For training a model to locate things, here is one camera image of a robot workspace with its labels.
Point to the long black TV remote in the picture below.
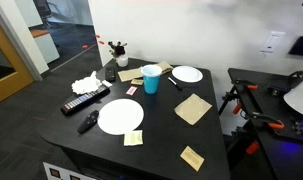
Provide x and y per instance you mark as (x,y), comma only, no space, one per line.
(84,100)

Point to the wooden door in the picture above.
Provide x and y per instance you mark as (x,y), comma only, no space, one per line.
(14,83)

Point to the small black remote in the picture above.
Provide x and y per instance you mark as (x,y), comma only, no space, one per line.
(110,74)

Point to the black breadboard table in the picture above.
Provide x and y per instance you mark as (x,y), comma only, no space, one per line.
(284,156)

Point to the white wall plate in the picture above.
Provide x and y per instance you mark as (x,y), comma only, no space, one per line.
(272,42)

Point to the white cabinet wooden top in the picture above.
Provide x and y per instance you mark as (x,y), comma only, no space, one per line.
(47,46)

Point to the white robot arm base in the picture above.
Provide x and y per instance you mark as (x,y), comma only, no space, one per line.
(301,96)

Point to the pink packet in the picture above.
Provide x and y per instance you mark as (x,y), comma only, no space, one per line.
(131,90)

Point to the pale yellow packet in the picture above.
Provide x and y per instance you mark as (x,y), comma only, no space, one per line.
(133,138)

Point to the black office chair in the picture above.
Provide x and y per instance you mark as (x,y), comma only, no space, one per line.
(42,8)

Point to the large white paper plate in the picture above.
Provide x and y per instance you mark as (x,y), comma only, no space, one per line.
(120,116)

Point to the curved black remote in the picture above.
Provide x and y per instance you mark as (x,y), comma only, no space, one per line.
(87,122)

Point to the dark red flower bouquet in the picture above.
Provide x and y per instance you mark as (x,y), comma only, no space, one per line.
(119,50)

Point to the square brown paper napkin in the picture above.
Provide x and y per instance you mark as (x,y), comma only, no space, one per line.
(192,109)

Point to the white ribbed vase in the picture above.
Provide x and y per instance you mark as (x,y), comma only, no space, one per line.
(122,61)

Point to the crumpled white tissue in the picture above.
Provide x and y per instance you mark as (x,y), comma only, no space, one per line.
(86,85)

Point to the blue plastic cup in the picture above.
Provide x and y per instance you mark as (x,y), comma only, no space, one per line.
(151,83)

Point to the small white packet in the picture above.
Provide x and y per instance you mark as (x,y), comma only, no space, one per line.
(107,83)

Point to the flat brown paper napkin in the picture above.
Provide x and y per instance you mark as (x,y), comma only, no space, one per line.
(129,74)

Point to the black marker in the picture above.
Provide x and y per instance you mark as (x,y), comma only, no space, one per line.
(174,83)

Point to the white calibration marker board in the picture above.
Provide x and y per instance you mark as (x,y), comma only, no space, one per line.
(62,171)

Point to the orange glass sticker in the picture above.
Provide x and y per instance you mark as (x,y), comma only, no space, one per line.
(97,36)
(101,42)

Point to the small white paper plate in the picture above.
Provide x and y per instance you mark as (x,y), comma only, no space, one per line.
(187,74)

